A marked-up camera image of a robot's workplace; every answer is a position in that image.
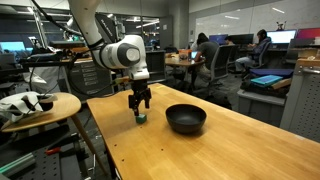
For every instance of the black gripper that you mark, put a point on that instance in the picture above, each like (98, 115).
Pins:
(140, 88)

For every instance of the green rectangular block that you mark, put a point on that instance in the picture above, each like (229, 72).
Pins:
(141, 118)

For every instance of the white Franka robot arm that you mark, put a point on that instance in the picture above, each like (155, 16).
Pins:
(120, 53)

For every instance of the black bowl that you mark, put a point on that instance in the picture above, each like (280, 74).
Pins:
(185, 119)

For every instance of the black labelled cabinet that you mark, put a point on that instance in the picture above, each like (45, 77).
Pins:
(90, 78)

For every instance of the wooden meeting table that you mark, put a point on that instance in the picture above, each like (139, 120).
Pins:
(181, 62)

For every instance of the orange container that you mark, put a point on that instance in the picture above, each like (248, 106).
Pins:
(184, 54)

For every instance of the open laptop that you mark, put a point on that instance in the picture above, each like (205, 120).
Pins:
(194, 54)

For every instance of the round wooden side table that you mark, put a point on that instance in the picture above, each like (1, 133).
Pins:
(63, 106)

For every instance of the black box with white print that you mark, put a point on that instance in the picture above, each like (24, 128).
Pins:
(106, 26)

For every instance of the seated person in grey shirt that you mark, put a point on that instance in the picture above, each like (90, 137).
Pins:
(207, 50)

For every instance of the grey office chair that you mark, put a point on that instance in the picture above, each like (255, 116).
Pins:
(222, 61)

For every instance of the small black cup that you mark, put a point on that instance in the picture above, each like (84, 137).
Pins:
(46, 105)

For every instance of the blue lit computer monitor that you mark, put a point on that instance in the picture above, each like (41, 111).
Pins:
(218, 39)

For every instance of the seated person with dark hair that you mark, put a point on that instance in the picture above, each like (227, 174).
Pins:
(229, 40)

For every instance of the black perforated breadboard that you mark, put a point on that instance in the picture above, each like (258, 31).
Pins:
(50, 168)

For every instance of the grey storage bin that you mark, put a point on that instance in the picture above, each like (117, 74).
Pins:
(260, 106)

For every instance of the dark computer monitor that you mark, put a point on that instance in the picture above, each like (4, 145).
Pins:
(242, 39)

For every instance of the white crumpled cloth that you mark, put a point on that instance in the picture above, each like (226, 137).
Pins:
(16, 105)

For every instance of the teal flat box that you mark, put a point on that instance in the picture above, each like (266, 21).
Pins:
(266, 80)

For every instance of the seated person in blue hoodie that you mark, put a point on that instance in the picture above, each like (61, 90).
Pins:
(258, 46)

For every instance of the dark office chair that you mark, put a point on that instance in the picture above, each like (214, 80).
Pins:
(264, 55)

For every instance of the dark blue cushion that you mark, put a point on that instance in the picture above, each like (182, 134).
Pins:
(271, 72)

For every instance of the pale green bar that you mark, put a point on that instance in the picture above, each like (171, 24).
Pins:
(16, 165)

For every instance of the cyan lit computer monitor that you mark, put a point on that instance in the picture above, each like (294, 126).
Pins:
(12, 46)

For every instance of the wooden plank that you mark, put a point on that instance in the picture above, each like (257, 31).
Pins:
(281, 83)

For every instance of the lit white computer monitor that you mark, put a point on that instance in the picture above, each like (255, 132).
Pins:
(281, 36)

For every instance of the grey perforated metal cabinet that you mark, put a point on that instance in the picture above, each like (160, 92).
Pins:
(303, 100)

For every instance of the red lit computer monitor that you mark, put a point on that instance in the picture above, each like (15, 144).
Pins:
(309, 33)

